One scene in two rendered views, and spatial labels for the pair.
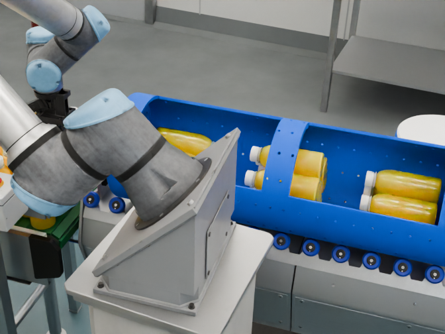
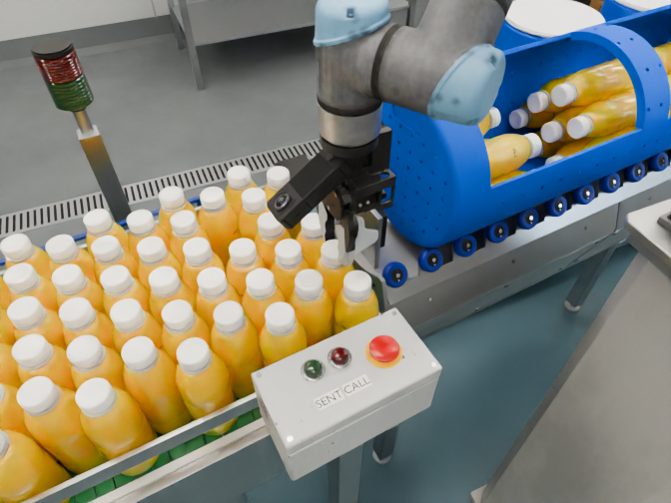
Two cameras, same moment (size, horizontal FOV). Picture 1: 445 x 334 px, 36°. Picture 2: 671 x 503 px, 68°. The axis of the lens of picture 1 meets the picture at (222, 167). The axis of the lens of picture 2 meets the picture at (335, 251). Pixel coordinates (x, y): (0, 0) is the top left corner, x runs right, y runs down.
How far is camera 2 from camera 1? 148 cm
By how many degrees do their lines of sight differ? 36
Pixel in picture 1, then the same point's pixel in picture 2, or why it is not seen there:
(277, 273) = (603, 220)
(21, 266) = not seen: hidden behind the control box
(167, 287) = not seen: outside the picture
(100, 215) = (411, 286)
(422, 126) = (526, 15)
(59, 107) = (381, 156)
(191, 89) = (51, 126)
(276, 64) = (110, 66)
